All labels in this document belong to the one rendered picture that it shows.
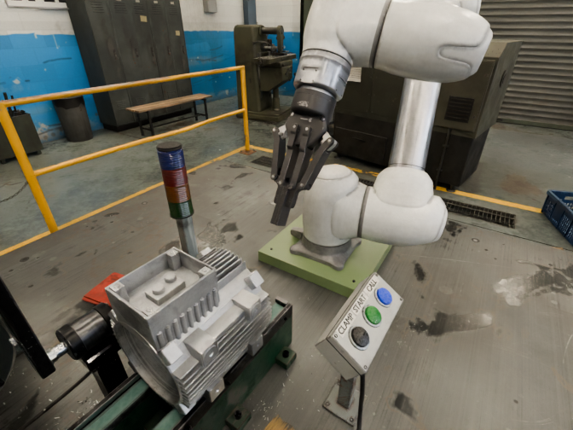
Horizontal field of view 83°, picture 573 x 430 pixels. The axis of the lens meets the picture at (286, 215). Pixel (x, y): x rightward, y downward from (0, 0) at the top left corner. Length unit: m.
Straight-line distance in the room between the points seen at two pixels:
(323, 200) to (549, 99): 6.14
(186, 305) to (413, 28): 0.52
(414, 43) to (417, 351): 0.65
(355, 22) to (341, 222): 0.51
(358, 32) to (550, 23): 6.23
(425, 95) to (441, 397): 0.74
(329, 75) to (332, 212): 0.44
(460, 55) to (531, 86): 6.23
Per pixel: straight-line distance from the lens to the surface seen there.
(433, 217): 0.91
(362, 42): 0.59
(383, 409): 0.78
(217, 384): 0.58
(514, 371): 0.94
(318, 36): 0.59
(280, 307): 0.75
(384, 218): 0.89
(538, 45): 6.76
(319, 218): 0.92
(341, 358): 0.52
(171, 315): 0.49
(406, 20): 0.58
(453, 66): 0.59
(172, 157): 0.81
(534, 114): 6.89
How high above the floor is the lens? 1.46
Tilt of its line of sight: 31 degrees down
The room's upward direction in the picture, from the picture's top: straight up
